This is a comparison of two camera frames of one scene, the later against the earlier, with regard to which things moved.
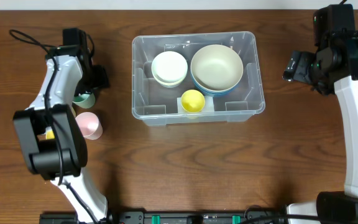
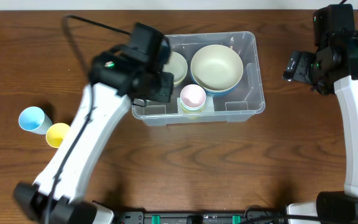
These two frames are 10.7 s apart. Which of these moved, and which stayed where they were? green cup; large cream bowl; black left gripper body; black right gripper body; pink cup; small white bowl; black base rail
Moved: pink cup; green cup; black left gripper body
Stayed: black right gripper body; large cream bowl; black base rail; small white bowl
